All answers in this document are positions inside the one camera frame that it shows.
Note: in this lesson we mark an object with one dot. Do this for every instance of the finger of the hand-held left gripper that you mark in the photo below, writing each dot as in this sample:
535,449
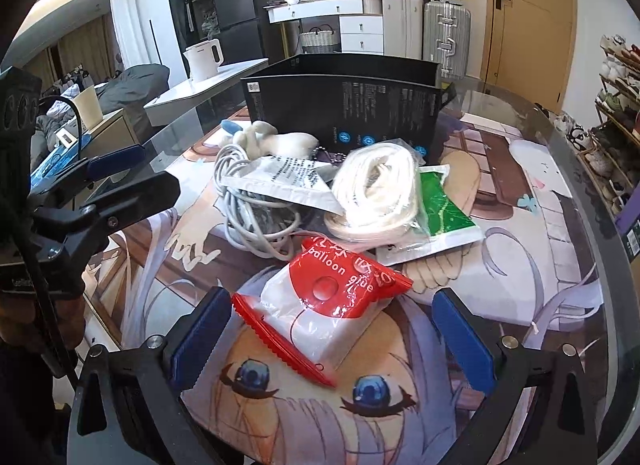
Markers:
145,195
117,160

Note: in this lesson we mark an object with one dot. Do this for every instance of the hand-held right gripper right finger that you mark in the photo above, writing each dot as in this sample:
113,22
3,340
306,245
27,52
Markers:
465,340

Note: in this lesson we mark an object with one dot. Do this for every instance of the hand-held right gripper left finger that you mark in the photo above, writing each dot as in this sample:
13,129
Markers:
200,335

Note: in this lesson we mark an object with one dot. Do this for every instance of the green medicine packet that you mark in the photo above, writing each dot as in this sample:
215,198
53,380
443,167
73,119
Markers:
445,215

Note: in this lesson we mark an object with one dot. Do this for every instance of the red and white glue packet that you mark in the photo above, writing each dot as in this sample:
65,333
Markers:
320,290

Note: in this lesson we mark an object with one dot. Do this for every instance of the black cardboard box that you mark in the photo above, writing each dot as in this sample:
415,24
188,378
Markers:
325,105

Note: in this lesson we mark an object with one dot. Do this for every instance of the person's left forearm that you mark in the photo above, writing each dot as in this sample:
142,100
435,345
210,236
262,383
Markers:
25,405

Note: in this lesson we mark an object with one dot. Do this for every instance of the person's left hand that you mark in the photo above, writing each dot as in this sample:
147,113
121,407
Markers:
55,320

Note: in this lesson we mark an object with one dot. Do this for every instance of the blue box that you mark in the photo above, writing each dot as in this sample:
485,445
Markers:
55,157

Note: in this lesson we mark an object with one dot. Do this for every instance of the cream paper bag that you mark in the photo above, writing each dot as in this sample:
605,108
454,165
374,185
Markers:
89,107

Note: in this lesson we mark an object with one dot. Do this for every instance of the dark grey duvet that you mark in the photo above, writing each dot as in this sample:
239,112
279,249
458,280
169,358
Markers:
135,85

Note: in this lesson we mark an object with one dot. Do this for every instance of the printed cartoon table mat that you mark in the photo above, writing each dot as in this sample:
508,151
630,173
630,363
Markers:
500,255

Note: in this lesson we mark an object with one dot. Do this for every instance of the white side table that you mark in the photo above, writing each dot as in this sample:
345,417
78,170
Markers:
200,90

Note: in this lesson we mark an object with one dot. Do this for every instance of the brown curtains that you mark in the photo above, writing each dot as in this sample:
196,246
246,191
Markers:
85,45

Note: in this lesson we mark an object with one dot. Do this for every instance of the white curtain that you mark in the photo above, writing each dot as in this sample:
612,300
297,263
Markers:
132,35

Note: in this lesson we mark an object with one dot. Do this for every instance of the white electric kettle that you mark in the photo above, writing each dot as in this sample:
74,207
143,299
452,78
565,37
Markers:
202,60

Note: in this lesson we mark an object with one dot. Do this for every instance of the dark glass cabinet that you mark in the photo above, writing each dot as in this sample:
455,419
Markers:
187,5

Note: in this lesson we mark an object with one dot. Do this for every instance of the purple cardboard box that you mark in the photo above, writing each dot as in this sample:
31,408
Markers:
629,232

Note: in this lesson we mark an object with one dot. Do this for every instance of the woven basket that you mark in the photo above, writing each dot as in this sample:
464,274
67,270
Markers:
320,40

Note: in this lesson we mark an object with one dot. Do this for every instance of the pile of shoes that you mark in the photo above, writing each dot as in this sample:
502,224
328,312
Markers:
575,132

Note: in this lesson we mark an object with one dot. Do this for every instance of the shoe rack with shoes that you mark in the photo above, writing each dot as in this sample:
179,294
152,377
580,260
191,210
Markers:
615,120

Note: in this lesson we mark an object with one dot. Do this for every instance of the white vanity desk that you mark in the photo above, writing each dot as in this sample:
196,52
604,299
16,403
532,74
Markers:
360,27

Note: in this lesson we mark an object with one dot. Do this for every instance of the silver suitcase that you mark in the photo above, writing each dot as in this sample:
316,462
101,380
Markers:
447,37

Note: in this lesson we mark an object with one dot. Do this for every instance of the white suitcase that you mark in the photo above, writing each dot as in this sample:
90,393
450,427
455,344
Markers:
402,27

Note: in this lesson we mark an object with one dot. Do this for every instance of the wooden door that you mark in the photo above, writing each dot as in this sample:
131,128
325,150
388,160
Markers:
530,20

